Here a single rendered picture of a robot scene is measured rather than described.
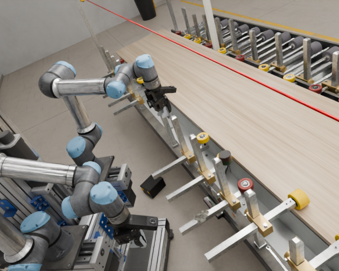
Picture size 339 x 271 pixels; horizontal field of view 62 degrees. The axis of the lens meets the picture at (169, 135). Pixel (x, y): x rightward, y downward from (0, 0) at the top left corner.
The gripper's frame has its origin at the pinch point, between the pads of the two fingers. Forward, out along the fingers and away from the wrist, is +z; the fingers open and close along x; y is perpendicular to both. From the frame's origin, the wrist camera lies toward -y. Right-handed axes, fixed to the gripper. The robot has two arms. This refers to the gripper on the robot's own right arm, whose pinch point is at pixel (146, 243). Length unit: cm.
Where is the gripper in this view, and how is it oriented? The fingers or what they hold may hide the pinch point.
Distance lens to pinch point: 118.7
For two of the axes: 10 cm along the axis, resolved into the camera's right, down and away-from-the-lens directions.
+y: -9.5, 2.9, 1.4
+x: 0.7, 6.0, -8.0
